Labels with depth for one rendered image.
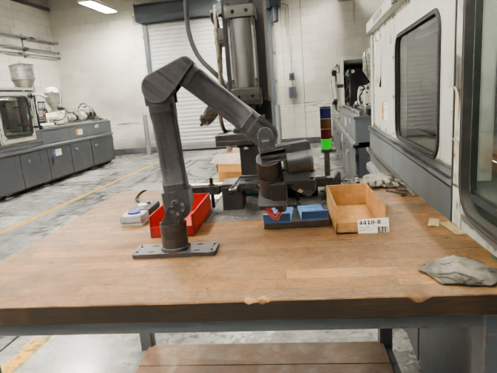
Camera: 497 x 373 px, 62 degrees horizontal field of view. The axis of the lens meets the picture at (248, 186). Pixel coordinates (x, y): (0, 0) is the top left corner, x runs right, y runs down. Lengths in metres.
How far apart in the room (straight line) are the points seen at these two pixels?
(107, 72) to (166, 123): 10.85
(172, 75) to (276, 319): 0.53
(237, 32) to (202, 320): 0.84
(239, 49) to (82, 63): 10.90
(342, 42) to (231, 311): 9.98
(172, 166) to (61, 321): 0.38
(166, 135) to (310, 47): 9.68
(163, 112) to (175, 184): 0.16
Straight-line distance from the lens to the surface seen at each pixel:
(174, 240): 0.98
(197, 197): 1.34
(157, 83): 0.92
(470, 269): 0.86
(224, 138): 1.29
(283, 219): 1.09
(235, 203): 1.32
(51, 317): 0.89
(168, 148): 0.94
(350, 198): 1.29
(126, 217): 1.29
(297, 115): 10.51
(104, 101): 11.83
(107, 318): 0.84
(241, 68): 1.29
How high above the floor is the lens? 1.25
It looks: 12 degrees down
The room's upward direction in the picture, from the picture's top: 5 degrees counter-clockwise
